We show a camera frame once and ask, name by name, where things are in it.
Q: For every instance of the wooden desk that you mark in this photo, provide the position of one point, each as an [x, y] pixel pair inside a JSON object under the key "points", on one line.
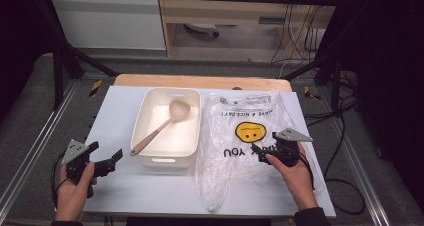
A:
{"points": [[213, 14]]}

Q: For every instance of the black curtain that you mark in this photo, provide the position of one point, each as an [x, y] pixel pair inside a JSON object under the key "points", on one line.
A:
{"points": [[390, 69], [16, 36]]}

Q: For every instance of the white power strip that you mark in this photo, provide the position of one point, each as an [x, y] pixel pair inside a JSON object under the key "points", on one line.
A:
{"points": [[200, 26]]}

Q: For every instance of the yellow black tape strip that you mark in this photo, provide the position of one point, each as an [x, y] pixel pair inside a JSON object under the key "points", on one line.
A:
{"points": [[95, 88], [310, 93]]}

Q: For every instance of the wooden board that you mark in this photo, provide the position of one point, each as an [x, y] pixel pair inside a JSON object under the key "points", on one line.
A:
{"points": [[186, 81]]}

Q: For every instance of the beige spoon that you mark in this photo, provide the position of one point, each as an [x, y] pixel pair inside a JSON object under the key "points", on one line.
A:
{"points": [[180, 110]]}

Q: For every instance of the person's left hand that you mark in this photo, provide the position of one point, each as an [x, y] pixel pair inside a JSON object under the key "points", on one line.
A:
{"points": [[71, 199]]}

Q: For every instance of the person's right hand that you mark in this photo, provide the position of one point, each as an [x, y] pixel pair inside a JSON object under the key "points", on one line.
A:
{"points": [[298, 182]]}

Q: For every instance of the clear smiley plastic bag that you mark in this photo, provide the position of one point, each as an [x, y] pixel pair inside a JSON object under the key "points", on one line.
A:
{"points": [[220, 142]]}

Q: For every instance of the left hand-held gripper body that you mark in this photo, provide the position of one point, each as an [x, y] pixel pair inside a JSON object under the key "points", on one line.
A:
{"points": [[75, 151]]}

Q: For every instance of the black metal stand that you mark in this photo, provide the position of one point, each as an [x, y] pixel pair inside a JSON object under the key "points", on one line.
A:
{"points": [[58, 76], [335, 76]]}

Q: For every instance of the white cabinet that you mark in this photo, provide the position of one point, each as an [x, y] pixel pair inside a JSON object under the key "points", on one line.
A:
{"points": [[106, 22]]}

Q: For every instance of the white plastic storage bin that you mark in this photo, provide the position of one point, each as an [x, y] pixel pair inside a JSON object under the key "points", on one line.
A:
{"points": [[180, 142]]}

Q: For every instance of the aluminium rail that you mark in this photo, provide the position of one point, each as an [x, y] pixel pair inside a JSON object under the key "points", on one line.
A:
{"points": [[36, 142], [361, 172]]}

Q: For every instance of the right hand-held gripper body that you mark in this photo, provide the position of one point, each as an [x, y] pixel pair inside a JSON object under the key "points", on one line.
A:
{"points": [[286, 151]]}

